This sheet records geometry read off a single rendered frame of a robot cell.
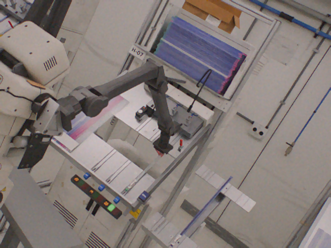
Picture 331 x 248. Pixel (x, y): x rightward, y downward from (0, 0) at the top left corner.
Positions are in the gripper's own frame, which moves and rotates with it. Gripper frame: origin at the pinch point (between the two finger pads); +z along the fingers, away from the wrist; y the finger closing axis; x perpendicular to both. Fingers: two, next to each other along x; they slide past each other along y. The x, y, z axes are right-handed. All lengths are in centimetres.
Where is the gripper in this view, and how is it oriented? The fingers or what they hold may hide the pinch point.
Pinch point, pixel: (160, 154)
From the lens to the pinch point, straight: 216.5
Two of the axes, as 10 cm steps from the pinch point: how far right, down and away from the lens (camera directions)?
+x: -6.2, 5.3, -5.9
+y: -7.8, -5.4, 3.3
